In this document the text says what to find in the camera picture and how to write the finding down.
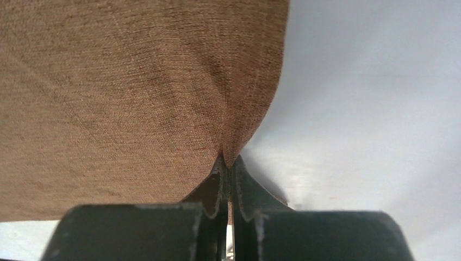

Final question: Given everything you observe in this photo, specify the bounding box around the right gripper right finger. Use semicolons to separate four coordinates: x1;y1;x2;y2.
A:
230;157;413;260

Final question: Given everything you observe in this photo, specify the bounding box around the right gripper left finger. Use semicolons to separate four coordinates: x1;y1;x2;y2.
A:
42;156;228;260

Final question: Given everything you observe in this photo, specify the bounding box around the brown cloth napkin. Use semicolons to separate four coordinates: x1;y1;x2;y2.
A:
1;1;289;221

